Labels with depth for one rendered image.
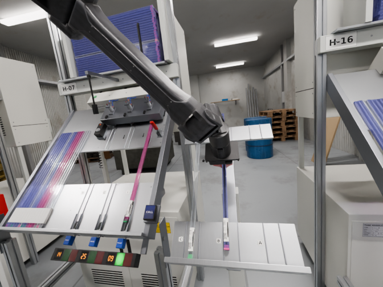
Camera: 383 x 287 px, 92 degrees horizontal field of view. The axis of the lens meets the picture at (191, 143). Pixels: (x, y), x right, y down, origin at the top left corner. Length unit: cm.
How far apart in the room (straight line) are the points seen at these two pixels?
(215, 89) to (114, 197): 976
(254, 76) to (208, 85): 241
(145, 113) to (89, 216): 51
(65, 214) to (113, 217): 22
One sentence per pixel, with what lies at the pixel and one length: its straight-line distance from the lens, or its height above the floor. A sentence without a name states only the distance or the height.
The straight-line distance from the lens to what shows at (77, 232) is 86.
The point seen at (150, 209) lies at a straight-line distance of 69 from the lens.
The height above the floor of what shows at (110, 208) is 78.
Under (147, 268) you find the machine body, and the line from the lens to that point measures 130.
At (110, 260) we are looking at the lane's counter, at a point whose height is 65.
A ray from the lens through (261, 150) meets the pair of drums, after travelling 403.
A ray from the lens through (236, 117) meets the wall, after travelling 1036.
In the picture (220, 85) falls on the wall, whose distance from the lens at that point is 1038.
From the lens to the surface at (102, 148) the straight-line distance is 103.
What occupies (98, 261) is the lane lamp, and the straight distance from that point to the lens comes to 81.
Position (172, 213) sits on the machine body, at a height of 61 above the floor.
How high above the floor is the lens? 111
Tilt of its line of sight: 10 degrees down
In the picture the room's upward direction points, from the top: 7 degrees counter-clockwise
